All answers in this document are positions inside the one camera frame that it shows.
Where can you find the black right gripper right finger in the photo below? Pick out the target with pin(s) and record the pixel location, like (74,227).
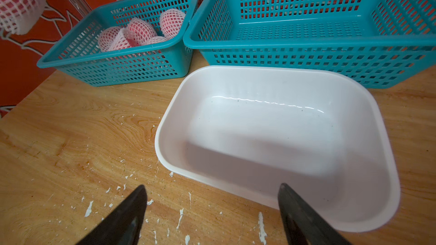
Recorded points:
(302,224)

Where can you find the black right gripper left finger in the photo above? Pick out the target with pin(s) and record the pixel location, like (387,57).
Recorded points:
(123,225)

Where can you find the teal basket with netted apples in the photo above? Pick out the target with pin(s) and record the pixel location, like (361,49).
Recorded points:
(78,55)

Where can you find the teal basket for bare apples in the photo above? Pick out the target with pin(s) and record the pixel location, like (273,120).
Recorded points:
(378,43)

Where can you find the white plastic tub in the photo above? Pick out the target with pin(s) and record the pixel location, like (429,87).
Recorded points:
(248,130)

